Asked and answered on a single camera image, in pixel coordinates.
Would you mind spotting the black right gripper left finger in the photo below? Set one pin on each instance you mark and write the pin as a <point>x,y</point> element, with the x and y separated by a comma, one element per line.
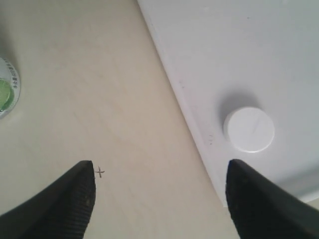
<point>61,211</point>

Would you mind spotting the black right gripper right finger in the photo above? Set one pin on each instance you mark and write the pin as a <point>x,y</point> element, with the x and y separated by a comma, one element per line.
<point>260,209</point>

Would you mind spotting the white bottle cap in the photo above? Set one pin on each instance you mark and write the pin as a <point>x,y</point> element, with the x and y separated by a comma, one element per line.
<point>249,129</point>

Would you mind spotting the clear plastic water bottle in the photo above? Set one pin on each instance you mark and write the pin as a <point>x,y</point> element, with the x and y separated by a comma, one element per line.
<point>9,87</point>

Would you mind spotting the white rectangular tray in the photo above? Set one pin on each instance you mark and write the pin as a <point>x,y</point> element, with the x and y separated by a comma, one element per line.
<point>221,55</point>

